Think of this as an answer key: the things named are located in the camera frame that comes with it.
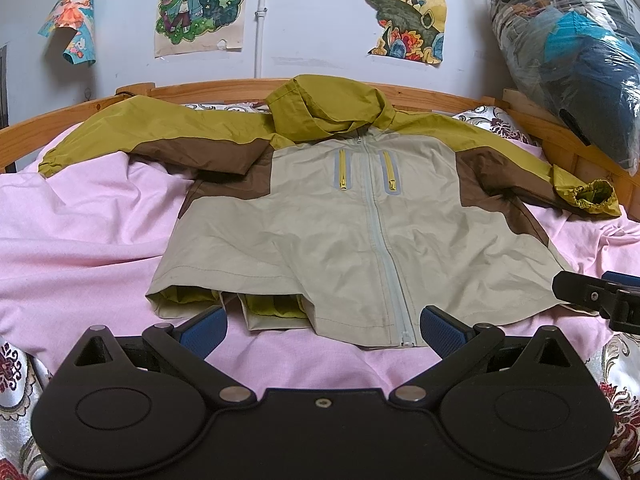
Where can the colourful landscape poster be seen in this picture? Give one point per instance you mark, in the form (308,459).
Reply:
(412,30)

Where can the beige brown olive hooded jacket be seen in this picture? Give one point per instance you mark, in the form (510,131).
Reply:
(337,210)

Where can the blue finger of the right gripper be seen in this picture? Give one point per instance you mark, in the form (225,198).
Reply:
(622,279)
(590,294)

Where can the plastic bag of clothes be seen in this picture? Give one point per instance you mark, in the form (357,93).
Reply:
(578,59)

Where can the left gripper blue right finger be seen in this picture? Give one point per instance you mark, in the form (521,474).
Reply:
(462,349)

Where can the white wall conduit pipe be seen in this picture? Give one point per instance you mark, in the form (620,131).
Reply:
(260,16)

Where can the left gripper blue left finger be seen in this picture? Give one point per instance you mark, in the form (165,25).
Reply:
(182,350)

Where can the wooden bed frame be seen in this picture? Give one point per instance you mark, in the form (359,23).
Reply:
(560,145)

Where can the floral white bedding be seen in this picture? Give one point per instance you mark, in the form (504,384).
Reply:
(534,410)

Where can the blond anime character poster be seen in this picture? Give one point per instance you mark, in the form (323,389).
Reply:
(188,26)

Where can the orange-haired anime girl poster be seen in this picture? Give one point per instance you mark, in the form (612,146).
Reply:
(74,18)

